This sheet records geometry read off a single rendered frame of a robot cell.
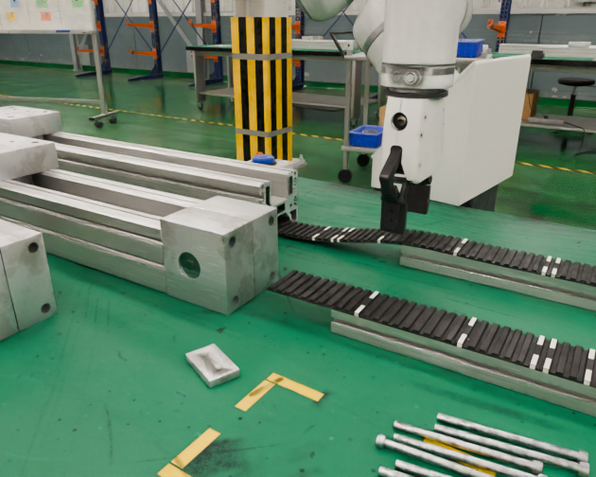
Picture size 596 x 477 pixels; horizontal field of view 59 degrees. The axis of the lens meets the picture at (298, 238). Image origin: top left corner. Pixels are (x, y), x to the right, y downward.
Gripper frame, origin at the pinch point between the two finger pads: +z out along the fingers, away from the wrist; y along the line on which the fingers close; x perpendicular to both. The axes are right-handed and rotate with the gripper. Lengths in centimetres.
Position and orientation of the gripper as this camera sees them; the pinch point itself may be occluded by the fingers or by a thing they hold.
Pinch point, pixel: (405, 213)
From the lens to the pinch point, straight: 70.1
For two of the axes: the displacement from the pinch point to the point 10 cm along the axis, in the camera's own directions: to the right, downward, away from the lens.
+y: 5.2, -3.2, 7.9
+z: 0.0, 9.2, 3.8
